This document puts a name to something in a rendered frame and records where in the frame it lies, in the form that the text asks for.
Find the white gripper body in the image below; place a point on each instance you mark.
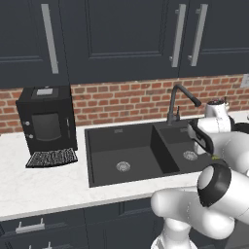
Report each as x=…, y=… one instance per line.
x=199, y=148

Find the black coffee machine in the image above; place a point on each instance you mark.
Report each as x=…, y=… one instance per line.
x=48, y=129

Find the dark drawer front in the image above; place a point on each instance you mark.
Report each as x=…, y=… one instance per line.
x=61, y=223
x=68, y=243

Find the yellow green sponge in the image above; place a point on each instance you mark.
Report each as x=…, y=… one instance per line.
x=214, y=158

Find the black pan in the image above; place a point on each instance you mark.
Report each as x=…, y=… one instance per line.
x=242, y=127

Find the black tap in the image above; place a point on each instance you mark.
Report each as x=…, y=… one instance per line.
x=173, y=97

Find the grey wall socket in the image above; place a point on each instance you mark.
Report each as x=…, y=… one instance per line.
x=245, y=80

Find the dark base cupboard door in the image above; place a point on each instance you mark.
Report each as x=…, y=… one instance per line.
x=120, y=227

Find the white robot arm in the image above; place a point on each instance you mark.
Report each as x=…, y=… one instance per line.
x=181, y=207

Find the black double sink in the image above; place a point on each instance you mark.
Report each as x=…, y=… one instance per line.
x=120, y=152

